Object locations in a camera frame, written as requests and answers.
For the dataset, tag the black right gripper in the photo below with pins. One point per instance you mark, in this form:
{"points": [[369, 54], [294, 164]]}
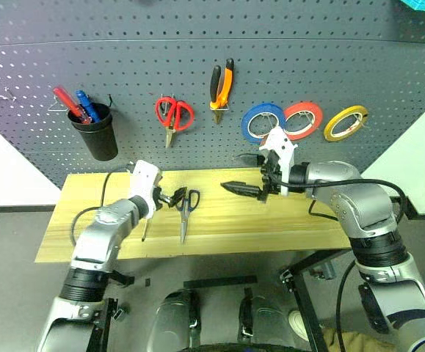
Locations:
{"points": [[272, 176]]}

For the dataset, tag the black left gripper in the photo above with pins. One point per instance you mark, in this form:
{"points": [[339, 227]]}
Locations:
{"points": [[158, 198]]}

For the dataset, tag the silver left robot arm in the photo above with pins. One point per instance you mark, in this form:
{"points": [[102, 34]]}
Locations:
{"points": [[94, 249]]}

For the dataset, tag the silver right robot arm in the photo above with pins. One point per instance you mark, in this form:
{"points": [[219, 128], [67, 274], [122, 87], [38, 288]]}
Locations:
{"points": [[366, 220]]}

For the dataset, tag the blue tape roll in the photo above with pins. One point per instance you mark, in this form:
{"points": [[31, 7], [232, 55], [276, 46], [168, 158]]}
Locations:
{"points": [[247, 126]]}

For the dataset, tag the red tape roll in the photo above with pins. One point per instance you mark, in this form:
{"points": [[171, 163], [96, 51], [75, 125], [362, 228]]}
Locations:
{"points": [[316, 115]]}

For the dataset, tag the yellow tape roll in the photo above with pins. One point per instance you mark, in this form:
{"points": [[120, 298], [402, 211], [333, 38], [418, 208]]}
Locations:
{"points": [[331, 128]]}

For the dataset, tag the small black pegboard hook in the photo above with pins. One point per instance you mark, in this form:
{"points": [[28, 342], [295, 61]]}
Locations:
{"points": [[111, 99]]}

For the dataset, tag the dark grey metal pegboard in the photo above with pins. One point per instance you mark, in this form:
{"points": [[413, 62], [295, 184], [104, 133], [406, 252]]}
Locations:
{"points": [[197, 55]]}

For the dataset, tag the white pegboard hook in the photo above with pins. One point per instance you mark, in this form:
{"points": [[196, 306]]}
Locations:
{"points": [[0, 96]]}

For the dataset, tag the black and blue scissors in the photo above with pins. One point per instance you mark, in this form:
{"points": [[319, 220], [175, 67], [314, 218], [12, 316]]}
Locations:
{"points": [[186, 212]]}

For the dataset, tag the slim tool with dark tip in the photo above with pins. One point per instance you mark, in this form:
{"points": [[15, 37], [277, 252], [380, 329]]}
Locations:
{"points": [[145, 231]]}

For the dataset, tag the black flat floor bar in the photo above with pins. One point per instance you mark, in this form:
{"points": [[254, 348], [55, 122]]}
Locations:
{"points": [[219, 281]]}

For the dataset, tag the black plastic cup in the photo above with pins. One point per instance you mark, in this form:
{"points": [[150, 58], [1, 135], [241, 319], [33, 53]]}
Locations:
{"points": [[98, 135]]}

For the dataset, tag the orange and black pliers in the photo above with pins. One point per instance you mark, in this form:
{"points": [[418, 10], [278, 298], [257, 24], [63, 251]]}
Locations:
{"points": [[222, 88]]}

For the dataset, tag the silver rounded robot leg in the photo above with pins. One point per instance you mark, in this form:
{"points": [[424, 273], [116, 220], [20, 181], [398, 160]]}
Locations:
{"points": [[267, 322], [175, 322]]}

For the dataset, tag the white shoe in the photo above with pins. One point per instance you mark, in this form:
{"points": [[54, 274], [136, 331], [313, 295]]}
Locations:
{"points": [[299, 324]]}

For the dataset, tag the tan cloth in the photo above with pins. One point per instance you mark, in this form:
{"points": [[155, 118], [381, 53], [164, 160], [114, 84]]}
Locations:
{"points": [[359, 341]]}

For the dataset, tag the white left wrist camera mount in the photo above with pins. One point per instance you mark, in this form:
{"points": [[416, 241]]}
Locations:
{"points": [[142, 179]]}

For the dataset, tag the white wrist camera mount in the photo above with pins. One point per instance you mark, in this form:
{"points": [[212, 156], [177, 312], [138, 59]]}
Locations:
{"points": [[142, 179], [283, 141]]}

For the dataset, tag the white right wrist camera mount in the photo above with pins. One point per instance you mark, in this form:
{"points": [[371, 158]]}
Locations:
{"points": [[283, 141]]}

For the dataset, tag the black metal table frame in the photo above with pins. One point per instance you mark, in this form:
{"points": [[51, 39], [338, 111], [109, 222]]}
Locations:
{"points": [[307, 293]]}

